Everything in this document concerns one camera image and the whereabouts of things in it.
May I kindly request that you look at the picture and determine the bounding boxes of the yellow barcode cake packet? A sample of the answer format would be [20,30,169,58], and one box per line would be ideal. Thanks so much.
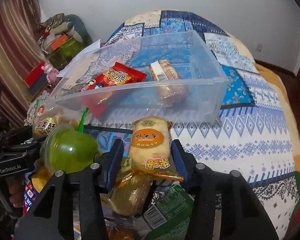
[100,157,153,217]

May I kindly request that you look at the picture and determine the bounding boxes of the striped red gold curtain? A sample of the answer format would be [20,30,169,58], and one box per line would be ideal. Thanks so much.
[0,0,44,127]

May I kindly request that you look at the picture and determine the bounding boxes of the pile of clothes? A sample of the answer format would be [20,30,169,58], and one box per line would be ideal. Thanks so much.
[37,13,84,53]

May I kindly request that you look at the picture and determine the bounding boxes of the person's left hand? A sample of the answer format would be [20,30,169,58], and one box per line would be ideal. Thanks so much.
[7,176,25,208]

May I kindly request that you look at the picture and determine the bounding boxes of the red box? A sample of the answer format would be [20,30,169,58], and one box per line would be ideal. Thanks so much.
[24,61,45,87]

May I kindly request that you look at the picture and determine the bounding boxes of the green jelly cup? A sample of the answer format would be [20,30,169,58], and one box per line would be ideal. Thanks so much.
[40,124,100,174]

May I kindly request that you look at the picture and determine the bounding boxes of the yellow orange cake packet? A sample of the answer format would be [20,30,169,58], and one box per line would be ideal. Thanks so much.
[128,116,184,182]

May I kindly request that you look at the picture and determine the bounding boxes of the white pillow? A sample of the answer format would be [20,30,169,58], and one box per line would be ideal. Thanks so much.
[57,39,101,78]

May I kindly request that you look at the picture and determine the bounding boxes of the patchwork patterned bedspread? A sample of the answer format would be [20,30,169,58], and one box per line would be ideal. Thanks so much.
[108,10,300,239]

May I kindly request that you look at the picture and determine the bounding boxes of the clear plastic storage bin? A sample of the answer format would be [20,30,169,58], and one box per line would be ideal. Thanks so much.
[46,30,228,125]

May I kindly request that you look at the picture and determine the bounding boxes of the orange box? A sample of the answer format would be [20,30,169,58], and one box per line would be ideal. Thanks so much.
[48,34,68,51]

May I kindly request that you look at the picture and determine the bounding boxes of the white wall socket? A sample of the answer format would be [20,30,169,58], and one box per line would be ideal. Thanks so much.
[256,43,262,51]

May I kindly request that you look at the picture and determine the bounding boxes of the green patterned box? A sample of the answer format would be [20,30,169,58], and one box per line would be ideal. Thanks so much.
[47,37,85,70]

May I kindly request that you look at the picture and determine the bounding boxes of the green snack packet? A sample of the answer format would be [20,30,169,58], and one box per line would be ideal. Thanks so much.
[142,185,194,240]

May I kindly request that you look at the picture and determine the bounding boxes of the orange fried balls bag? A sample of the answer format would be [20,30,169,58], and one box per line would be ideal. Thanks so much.
[105,220,143,240]

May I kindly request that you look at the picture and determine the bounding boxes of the pink toy figure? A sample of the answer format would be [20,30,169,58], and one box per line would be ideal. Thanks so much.
[41,63,60,85]

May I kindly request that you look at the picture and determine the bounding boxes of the clear bag yellow crackers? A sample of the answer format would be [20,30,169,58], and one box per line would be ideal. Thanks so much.
[32,99,89,139]

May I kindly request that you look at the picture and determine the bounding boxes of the blue red snack bag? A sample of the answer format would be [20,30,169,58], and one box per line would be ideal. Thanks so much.
[23,178,39,216]

